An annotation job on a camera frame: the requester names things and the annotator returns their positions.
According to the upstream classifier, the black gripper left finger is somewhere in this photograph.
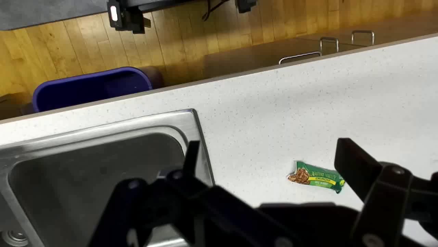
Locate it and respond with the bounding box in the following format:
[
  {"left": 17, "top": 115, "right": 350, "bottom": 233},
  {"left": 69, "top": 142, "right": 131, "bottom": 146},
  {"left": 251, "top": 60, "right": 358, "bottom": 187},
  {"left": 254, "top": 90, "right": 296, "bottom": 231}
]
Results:
[{"left": 87, "top": 141, "right": 292, "bottom": 247}]

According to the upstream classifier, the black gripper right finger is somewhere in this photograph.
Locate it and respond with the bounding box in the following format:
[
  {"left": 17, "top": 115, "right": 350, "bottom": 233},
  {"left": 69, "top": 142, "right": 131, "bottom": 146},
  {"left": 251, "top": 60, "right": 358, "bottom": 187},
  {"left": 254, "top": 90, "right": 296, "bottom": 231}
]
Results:
[{"left": 333, "top": 138, "right": 438, "bottom": 247}]

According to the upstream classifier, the green granola bar wrapper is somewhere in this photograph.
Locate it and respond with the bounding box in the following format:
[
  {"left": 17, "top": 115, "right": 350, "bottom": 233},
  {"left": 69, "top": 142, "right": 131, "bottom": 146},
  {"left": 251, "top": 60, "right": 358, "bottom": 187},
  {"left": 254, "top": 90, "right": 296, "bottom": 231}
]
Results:
[{"left": 285, "top": 160, "right": 346, "bottom": 195}]

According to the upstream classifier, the stainless steel double sink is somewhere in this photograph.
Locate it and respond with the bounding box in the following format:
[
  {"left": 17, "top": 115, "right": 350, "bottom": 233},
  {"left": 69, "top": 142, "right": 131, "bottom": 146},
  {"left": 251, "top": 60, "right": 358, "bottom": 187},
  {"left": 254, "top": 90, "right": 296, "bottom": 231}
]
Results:
[{"left": 0, "top": 109, "right": 216, "bottom": 247}]

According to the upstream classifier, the blue plastic bin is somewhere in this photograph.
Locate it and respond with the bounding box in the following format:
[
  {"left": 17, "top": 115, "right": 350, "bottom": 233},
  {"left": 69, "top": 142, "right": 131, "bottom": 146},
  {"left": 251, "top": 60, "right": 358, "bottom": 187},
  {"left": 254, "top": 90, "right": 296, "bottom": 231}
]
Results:
[{"left": 31, "top": 67, "right": 154, "bottom": 115}]

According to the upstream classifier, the small black stand foot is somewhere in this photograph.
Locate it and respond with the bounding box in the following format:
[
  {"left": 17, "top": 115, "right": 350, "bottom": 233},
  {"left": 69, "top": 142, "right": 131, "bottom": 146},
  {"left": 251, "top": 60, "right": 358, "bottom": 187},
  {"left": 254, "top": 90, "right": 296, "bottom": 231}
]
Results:
[{"left": 233, "top": 0, "right": 259, "bottom": 16}]

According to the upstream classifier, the silver drawer handle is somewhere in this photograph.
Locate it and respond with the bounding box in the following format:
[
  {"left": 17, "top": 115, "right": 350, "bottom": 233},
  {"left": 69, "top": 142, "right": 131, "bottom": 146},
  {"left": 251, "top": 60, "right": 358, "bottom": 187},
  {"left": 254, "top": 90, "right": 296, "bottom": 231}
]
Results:
[
  {"left": 277, "top": 51, "right": 322, "bottom": 67},
  {"left": 350, "top": 29, "right": 376, "bottom": 47},
  {"left": 317, "top": 36, "right": 340, "bottom": 57}
]

